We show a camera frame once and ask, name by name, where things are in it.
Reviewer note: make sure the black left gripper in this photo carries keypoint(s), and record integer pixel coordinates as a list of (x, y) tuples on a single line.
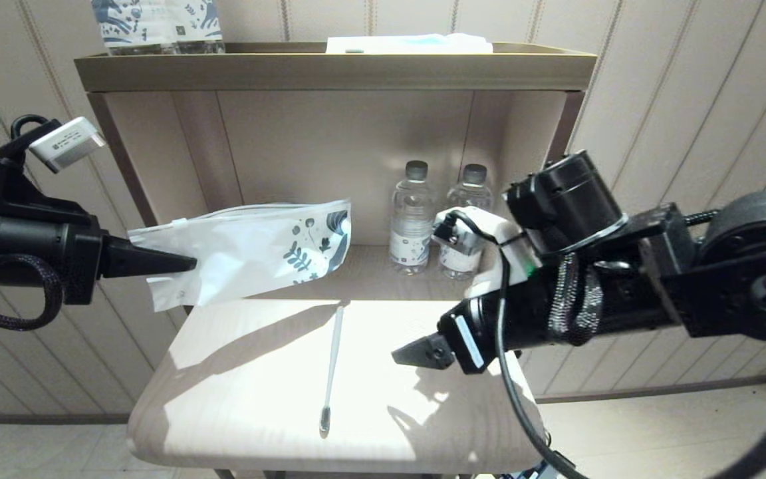
[(17, 246)]

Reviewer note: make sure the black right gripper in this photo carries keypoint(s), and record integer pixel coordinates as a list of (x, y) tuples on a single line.
[(509, 319)]

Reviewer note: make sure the white blue-patterned zip pouch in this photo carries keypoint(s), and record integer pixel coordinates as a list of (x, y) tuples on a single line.
[(243, 253)]

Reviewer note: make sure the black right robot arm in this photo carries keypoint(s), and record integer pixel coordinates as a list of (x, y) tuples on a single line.
[(755, 279)]

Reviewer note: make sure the patterned bag on shelf top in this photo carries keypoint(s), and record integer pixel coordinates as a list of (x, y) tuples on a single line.
[(130, 23)]

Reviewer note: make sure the grey toothbrush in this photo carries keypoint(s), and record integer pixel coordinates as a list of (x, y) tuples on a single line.
[(332, 366)]

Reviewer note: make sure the clear plastic water bottle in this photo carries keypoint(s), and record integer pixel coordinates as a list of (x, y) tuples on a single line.
[(473, 193), (411, 213)]

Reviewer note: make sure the beige wooden shelf cabinet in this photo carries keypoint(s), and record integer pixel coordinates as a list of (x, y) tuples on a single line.
[(356, 146)]

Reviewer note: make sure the blue patterned label bottle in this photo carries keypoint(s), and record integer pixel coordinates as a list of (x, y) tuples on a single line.
[(200, 20)]

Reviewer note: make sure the brown metal tray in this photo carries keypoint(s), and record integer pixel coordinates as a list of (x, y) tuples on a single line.
[(330, 72)]

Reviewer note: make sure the white blue flat packet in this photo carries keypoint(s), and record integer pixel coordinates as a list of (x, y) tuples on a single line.
[(409, 45)]

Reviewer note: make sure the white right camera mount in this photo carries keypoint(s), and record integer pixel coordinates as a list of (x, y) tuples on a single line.
[(489, 286)]

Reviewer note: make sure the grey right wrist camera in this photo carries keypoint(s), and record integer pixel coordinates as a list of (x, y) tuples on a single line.
[(469, 243)]

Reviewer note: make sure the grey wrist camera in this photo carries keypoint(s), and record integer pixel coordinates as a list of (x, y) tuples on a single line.
[(469, 243), (67, 143)]

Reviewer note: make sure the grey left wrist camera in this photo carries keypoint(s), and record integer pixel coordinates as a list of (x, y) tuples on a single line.
[(67, 143)]

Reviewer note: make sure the black left camera bracket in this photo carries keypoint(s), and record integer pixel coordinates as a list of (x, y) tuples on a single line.
[(10, 193)]

